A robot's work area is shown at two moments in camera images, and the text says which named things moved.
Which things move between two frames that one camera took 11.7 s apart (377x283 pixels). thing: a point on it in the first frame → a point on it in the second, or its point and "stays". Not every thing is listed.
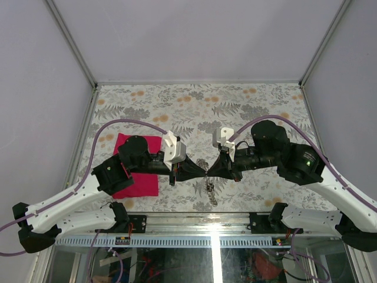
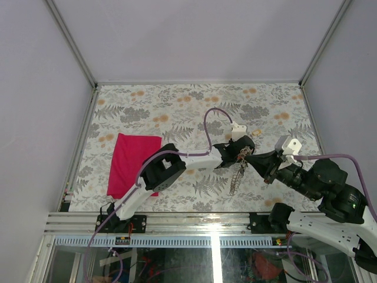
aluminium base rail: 194,223 stays
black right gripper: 225,167 → 267,164
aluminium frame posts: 95,84 stays
